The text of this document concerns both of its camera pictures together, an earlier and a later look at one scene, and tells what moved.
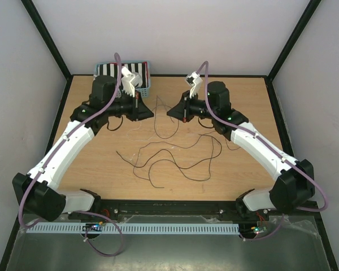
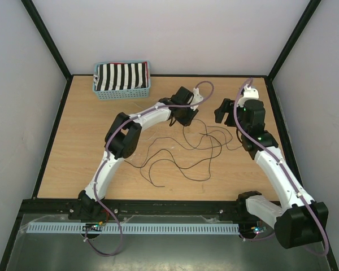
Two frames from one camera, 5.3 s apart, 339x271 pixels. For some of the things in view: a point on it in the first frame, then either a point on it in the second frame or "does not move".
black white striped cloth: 140,68 does not move
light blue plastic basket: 144,92 does not move
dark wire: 165,143 -> 207,134
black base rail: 112,208 does not move
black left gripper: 140,111 -> 187,121
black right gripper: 182,110 -> 227,107
